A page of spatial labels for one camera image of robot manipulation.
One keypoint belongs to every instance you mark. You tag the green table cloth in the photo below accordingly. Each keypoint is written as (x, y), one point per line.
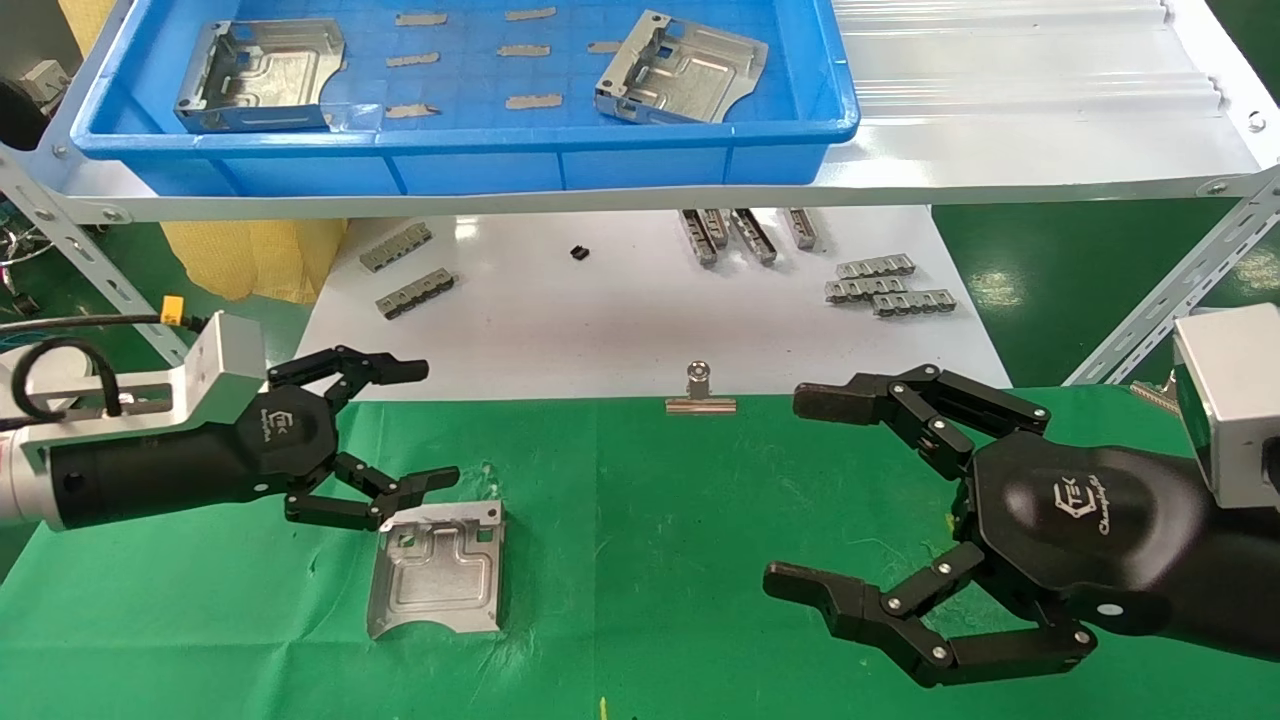
(640, 560)

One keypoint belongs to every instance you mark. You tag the grey tape strip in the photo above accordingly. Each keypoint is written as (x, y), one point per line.
(533, 101)
(412, 60)
(603, 47)
(412, 111)
(523, 50)
(420, 18)
(530, 14)

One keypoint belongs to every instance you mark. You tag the stamped sheet metal bracket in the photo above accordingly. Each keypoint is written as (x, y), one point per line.
(690, 75)
(435, 580)
(270, 85)

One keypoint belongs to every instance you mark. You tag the grey metal connector strip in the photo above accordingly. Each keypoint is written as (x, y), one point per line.
(802, 228)
(396, 247)
(860, 290)
(754, 236)
(717, 226)
(876, 266)
(415, 294)
(699, 240)
(914, 303)

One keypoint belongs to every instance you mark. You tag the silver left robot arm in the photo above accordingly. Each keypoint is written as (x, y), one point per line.
(20, 490)

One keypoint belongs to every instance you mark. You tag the white metal shelf rack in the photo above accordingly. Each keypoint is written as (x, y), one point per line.
(1000, 140)

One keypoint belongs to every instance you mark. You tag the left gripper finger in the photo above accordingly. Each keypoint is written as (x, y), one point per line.
(370, 368)
(390, 500)

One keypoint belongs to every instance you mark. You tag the small yellow plastic bag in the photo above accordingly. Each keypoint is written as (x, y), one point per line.
(90, 25)

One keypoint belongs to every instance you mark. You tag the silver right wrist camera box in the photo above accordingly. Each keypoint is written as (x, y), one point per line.
(1235, 390)

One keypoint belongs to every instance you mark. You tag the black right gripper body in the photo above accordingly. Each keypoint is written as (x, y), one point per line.
(1080, 530)

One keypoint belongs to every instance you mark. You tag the large yellow plastic bag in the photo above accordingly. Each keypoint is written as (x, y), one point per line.
(250, 260)

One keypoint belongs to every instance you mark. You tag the small grey box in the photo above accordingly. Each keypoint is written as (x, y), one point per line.
(45, 82)

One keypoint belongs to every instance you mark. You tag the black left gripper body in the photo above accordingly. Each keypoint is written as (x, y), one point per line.
(200, 465)

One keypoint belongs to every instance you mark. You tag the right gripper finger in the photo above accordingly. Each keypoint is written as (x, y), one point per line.
(900, 620)
(940, 400)

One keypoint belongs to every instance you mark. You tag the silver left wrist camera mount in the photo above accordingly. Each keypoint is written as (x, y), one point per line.
(215, 380)

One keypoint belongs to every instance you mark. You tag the blue plastic bin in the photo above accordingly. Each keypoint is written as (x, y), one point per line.
(480, 170)

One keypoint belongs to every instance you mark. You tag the black round object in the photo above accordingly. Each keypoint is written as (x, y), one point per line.
(15, 115)

